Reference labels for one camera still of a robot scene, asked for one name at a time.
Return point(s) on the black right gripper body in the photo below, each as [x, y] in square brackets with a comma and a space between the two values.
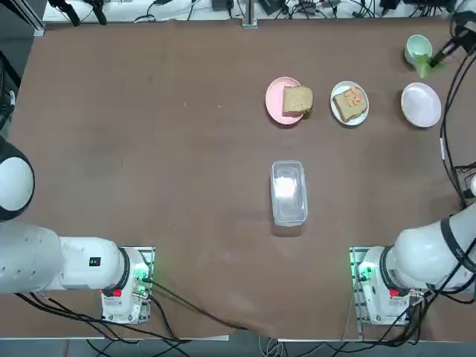
[466, 35]

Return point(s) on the green lettuce leaf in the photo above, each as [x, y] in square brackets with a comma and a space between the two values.
[424, 67]

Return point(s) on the pale green bowl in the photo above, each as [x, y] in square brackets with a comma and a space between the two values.
[416, 46]

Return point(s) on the brown-crust bread slice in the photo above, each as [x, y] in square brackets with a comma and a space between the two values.
[347, 109]
[297, 100]

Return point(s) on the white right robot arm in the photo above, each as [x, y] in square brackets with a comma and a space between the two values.
[420, 256]

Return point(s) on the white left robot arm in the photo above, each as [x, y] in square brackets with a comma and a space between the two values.
[29, 260]

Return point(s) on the pale pinkish round plate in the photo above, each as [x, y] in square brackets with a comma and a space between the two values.
[420, 104]

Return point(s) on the white round plate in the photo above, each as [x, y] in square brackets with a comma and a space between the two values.
[340, 113]

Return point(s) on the pink round plate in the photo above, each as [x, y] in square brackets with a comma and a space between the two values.
[273, 100]

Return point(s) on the white ceramic cup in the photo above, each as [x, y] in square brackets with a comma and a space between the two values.
[473, 184]

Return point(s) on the black bench device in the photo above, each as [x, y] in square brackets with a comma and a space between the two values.
[273, 6]

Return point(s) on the clear plastic food container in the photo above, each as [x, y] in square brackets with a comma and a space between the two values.
[288, 193]

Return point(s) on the black tripod leg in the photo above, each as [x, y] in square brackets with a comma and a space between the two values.
[68, 11]
[98, 11]

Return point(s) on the aluminium camera post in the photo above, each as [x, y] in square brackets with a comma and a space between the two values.
[249, 15]

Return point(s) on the aluminium frame bracket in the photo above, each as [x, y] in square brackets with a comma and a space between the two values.
[39, 28]

